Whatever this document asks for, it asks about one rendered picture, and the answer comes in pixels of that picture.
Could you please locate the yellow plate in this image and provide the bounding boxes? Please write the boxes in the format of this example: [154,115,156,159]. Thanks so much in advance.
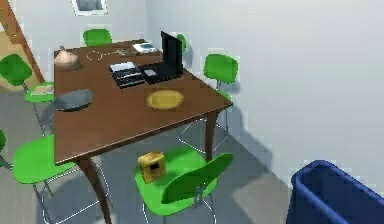
[145,89,185,111]

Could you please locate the green chair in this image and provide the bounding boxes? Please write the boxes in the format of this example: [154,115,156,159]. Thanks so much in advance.
[0,129,111,224]
[176,33,188,56]
[134,145,234,224]
[0,53,56,136]
[82,28,113,48]
[178,53,240,155]

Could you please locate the black laptop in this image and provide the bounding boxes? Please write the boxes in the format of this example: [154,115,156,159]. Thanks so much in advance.
[137,30,185,85]

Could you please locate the yellow box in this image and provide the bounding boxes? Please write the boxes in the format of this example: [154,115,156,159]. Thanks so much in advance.
[137,151,167,184]

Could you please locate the brown wooden table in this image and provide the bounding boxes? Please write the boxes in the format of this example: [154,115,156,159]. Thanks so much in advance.
[53,39,234,224]

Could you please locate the black and white book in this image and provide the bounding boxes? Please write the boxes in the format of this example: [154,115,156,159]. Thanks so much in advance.
[109,61,146,89]

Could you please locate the white and blue book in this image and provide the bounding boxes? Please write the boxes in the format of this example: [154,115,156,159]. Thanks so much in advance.
[132,42,159,54]

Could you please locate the dark grey oval dish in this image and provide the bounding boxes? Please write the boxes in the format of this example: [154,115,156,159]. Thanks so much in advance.
[53,88,95,112]

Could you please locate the blue bin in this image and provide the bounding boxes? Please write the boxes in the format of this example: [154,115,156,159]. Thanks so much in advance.
[285,159,384,224]

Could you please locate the brown wooden beam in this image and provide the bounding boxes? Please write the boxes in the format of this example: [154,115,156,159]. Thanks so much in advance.
[0,0,46,84]

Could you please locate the pale wire ring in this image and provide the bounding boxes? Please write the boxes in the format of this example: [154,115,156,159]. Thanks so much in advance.
[86,50,106,62]

